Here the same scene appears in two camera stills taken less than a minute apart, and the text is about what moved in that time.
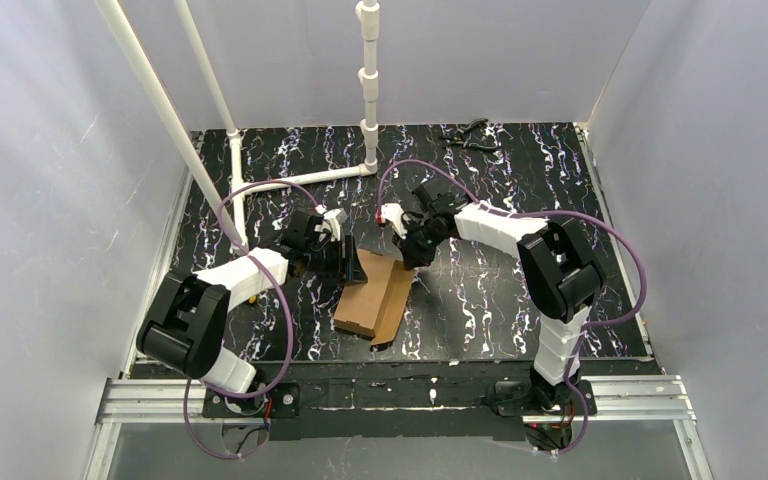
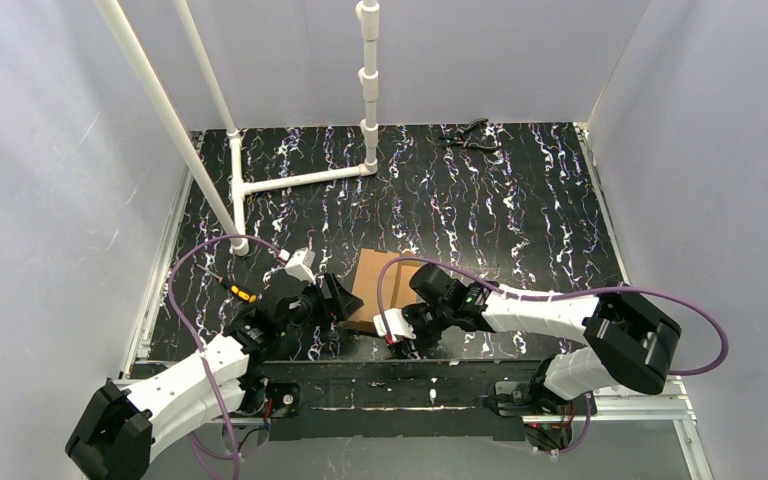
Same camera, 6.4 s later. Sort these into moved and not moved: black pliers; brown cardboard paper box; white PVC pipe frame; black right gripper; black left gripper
Moved: black left gripper; black right gripper
Not moved: white PVC pipe frame; brown cardboard paper box; black pliers
